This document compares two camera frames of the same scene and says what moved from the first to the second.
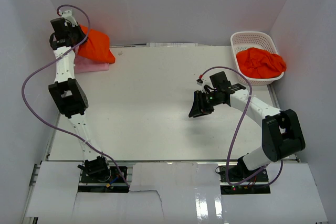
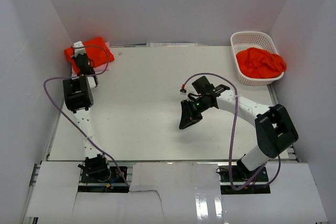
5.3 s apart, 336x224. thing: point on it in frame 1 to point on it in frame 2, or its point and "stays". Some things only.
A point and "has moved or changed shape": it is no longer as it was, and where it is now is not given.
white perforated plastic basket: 242,40 stays
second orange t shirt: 258,63 stays
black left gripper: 78,29 to 74,57
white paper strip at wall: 171,44 stays
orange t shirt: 96,48 has moved or changed shape
